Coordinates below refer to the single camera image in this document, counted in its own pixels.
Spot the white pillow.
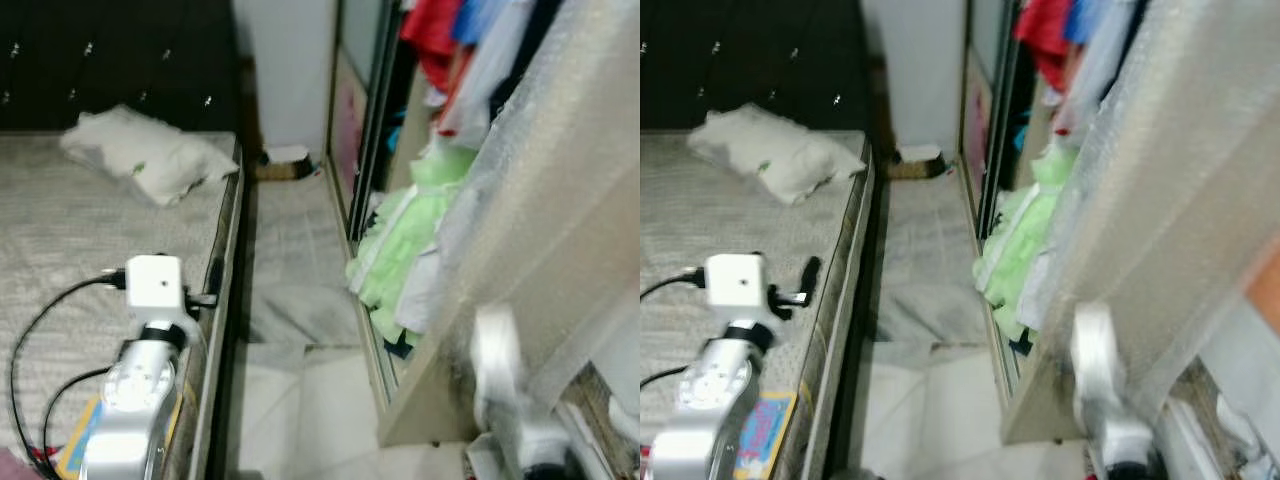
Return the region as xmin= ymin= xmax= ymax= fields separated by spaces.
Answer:
xmin=58 ymin=104 xmax=242 ymax=209
xmin=686 ymin=102 xmax=870 ymax=208

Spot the blue yellow-edged picture board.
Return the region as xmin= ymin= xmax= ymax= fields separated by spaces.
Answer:
xmin=733 ymin=390 xmax=803 ymax=480
xmin=53 ymin=393 xmax=188 ymax=480

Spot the grey floor rug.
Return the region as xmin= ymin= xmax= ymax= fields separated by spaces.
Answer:
xmin=878 ymin=172 xmax=1013 ymax=349
xmin=243 ymin=172 xmax=381 ymax=349

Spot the white patterned mattress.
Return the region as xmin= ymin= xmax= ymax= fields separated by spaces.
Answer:
xmin=640 ymin=130 xmax=873 ymax=480
xmin=0 ymin=130 xmax=244 ymax=480

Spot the small white brown box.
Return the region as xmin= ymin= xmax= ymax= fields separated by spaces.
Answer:
xmin=888 ymin=144 xmax=951 ymax=183
xmin=253 ymin=144 xmax=323 ymax=183

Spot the light green ruffled dress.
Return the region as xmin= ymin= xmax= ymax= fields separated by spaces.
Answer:
xmin=343 ymin=138 xmax=483 ymax=339
xmin=970 ymin=143 xmax=1083 ymax=343

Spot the wardrobe sliding door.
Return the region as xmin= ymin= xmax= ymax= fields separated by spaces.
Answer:
xmin=325 ymin=0 xmax=403 ymax=246
xmin=958 ymin=0 xmax=1023 ymax=246

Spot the dark tufted headboard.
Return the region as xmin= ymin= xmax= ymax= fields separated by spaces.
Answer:
xmin=640 ymin=0 xmax=873 ymax=136
xmin=0 ymin=0 xmax=243 ymax=136

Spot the bubble wrapped panel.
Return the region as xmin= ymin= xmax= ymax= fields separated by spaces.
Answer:
xmin=1000 ymin=0 xmax=1280 ymax=449
xmin=378 ymin=0 xmax=641 ymax=449

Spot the red garment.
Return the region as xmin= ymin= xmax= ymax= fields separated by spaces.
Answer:
xmin=398 ymin=0 xmax=468 ymax=93
xmin=1012 ymin=0 xmax=1079 ymax=93

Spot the sheer pale blue garment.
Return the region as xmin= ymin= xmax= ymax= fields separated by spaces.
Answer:
xmin=437 ymin=0 xmax=566 ymax=153
xmin=1053 ymin=0 xmax=1151 ymax=143

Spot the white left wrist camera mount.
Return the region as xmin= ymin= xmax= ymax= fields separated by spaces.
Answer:
xmin=124 ymin=254 xmax=188 ymax=323
xmin=704 ymin=252 xmax=771 ymax=323

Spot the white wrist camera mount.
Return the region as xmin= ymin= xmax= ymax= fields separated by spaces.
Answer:
xmin=468 ymin=303 xmax=523 ymax=403
xmin=704 ymin=252 xmax=771 ymax=323
xmin=124 ymin=254 xmax=188 ymax=323
xmin=1070 ymin=302 xmax=1123 ymax=403

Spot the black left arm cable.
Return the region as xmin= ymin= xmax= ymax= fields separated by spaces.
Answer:
xmin=7 ymin=268 xmax=129 ymax=476
xmin=640 ymin=266 xmax=709 ymax=393

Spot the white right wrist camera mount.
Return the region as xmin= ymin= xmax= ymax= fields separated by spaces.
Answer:
xmin=1070 ymin=302 xmax=1123 ymax=403
xmin=468 ymin=303 xmax=523 ymax=403

